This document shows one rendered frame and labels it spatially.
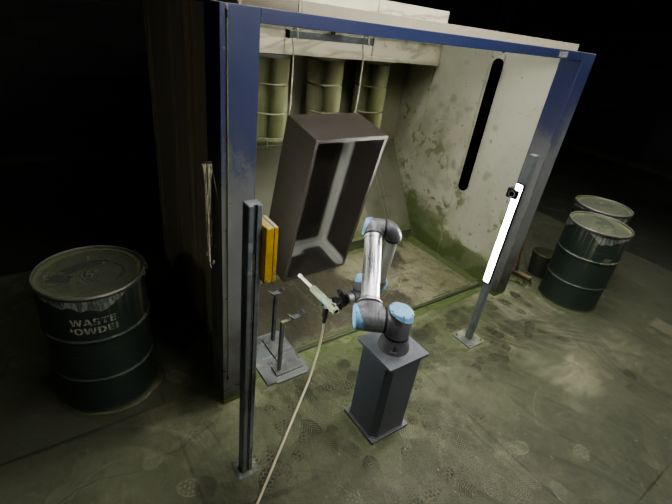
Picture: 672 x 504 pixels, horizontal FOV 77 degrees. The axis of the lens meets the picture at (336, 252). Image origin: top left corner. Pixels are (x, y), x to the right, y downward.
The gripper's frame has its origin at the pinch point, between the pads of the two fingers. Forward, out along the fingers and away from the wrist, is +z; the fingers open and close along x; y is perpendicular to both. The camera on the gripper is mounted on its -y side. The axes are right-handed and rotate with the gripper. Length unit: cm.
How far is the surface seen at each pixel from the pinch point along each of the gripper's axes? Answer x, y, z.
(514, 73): 41, -147, -216
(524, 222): -18, -28, -215
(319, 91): 146, -110, -84
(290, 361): -58, -33, 67
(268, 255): -54, -96, 80
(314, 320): 33, 48, -19
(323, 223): 74, -18, -50
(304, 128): 39, -115, 3
